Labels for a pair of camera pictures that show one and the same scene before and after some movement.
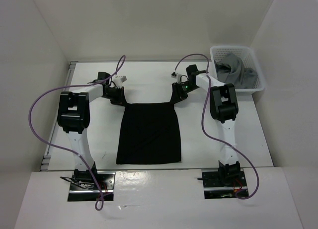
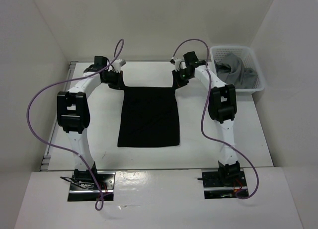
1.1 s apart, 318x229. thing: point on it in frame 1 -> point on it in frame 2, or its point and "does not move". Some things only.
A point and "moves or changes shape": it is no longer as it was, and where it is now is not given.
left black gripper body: x=114 y=95 -> x=113 y=79
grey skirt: x=230 y=68 does not move
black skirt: x=149 y=132 moves or changes shape
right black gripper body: x=182 y=90 -> x=182 y=77
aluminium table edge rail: x=46 y=164 does not move
